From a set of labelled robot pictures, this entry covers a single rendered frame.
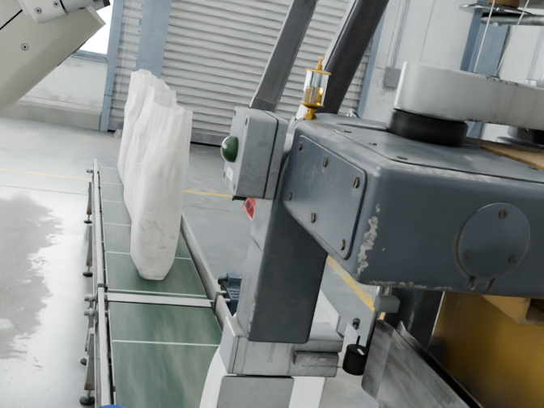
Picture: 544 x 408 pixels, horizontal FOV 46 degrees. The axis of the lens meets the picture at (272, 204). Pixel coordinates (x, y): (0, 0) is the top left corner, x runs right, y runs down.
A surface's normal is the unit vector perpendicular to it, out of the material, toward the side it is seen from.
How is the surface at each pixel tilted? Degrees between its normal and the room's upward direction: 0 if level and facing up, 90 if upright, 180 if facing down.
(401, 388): 90
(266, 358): 90
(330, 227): 90
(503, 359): 90
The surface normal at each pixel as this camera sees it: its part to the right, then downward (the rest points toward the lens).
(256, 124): 0.26, 0.28
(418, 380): -0.95, -0.11
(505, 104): 0.63, 0.30
